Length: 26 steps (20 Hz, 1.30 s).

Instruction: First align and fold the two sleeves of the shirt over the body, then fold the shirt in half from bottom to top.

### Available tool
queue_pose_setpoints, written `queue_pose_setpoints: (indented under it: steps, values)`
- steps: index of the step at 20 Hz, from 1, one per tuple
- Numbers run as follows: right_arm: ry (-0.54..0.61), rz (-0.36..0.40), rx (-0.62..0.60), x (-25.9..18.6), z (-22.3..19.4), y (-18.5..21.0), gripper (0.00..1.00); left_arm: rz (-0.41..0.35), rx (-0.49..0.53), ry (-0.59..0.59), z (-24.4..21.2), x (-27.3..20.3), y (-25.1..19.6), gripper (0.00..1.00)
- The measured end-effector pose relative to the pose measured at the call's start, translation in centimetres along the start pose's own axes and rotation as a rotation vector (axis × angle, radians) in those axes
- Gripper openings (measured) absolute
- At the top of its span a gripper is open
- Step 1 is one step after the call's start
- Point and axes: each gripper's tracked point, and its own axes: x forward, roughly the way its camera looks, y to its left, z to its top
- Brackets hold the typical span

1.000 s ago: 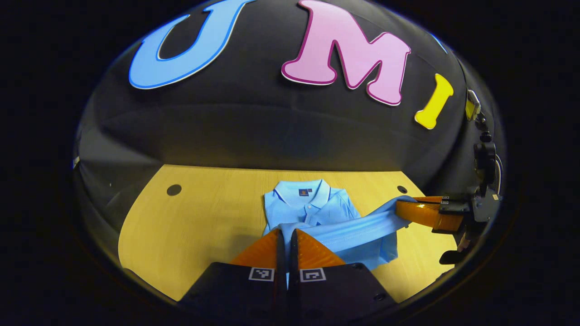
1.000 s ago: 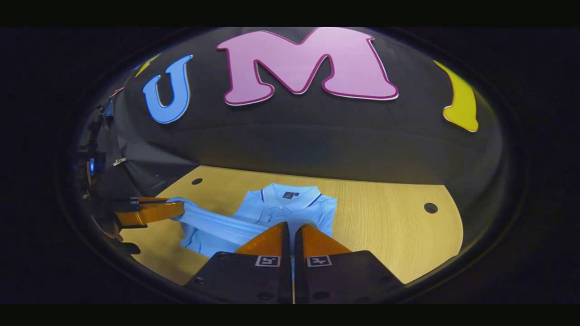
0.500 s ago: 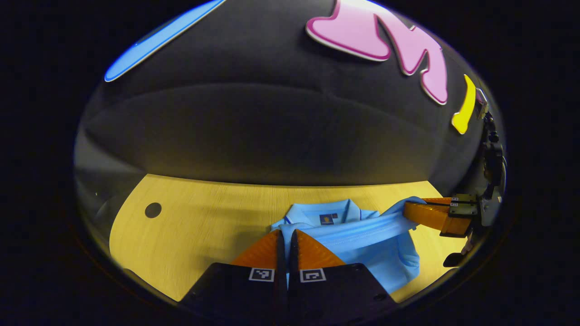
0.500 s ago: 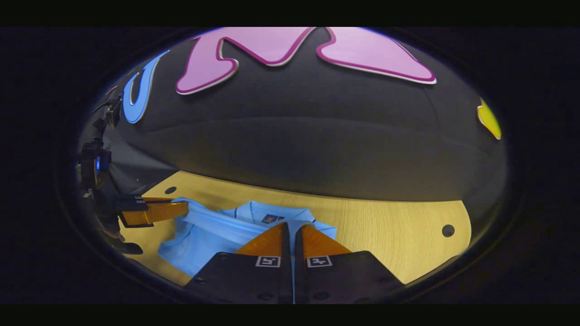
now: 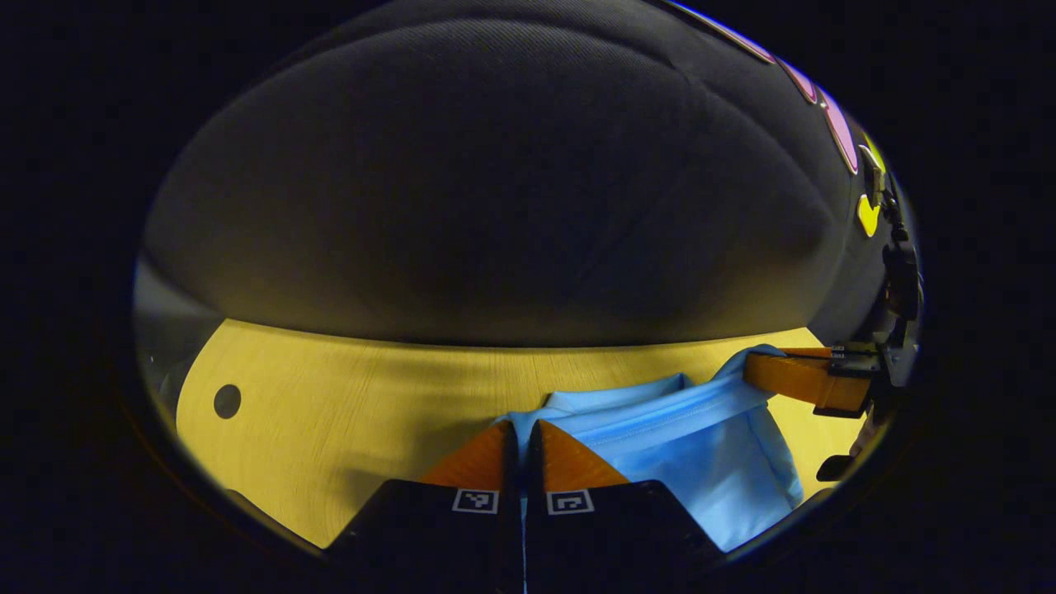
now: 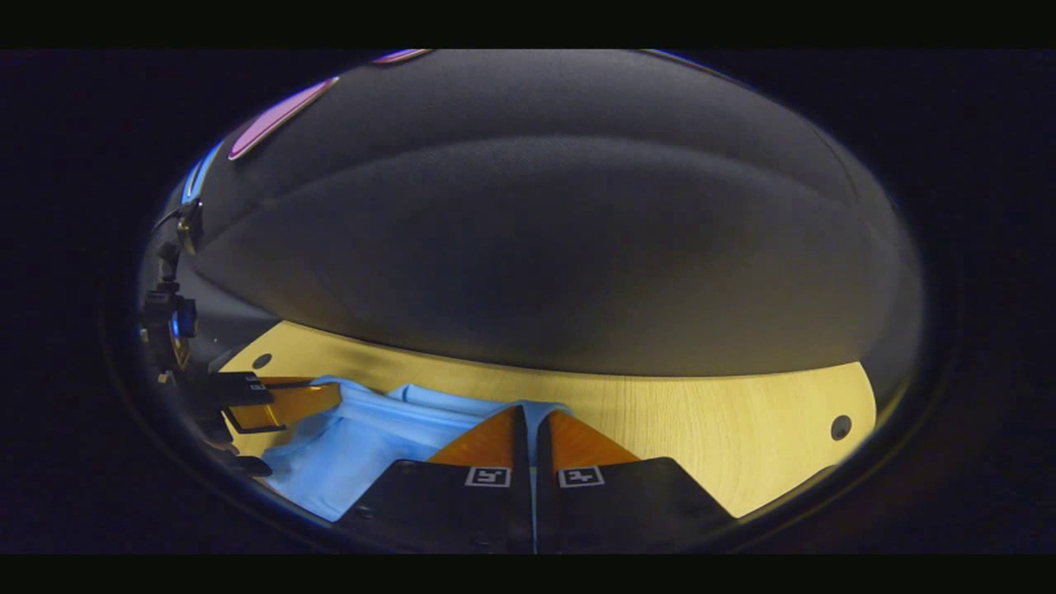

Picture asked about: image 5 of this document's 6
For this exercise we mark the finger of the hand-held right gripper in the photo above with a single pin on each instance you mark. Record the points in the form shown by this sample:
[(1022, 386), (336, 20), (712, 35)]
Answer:
[(804, 384), (808, 352)]

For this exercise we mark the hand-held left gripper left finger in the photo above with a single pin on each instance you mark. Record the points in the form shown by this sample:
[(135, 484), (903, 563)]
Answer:
[(510, 495)]

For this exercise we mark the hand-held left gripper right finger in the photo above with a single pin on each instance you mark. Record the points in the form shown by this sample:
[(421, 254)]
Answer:
[(535, 495)]

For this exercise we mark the light blue polo T-shirt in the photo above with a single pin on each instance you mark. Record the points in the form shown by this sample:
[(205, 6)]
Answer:
[(709, 462)]

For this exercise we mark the black backdrop cloth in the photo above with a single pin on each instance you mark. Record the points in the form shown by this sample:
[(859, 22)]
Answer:
[(495, 165)]

